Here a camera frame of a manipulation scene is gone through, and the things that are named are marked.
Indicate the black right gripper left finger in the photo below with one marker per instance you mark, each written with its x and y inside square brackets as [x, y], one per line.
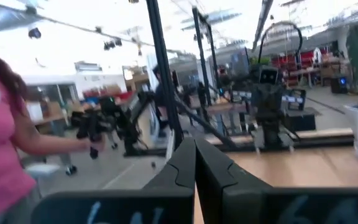
[166, 193]

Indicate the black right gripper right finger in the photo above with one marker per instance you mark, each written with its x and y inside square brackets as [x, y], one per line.
[228, 193]

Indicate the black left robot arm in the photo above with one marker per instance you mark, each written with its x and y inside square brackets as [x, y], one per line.
[270, 127]

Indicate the person's hand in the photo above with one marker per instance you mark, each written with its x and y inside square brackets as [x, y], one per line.
[95, 145]

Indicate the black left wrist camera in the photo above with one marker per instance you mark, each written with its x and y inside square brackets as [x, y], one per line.
[269, 76]

